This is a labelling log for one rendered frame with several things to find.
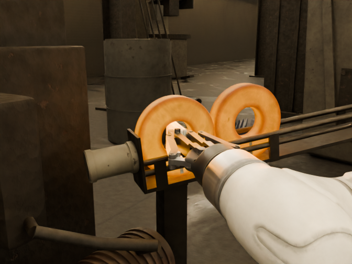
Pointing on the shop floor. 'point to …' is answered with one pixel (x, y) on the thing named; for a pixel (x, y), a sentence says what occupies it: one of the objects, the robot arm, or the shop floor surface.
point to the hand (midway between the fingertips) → (176, 132)
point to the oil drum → (134, 81)
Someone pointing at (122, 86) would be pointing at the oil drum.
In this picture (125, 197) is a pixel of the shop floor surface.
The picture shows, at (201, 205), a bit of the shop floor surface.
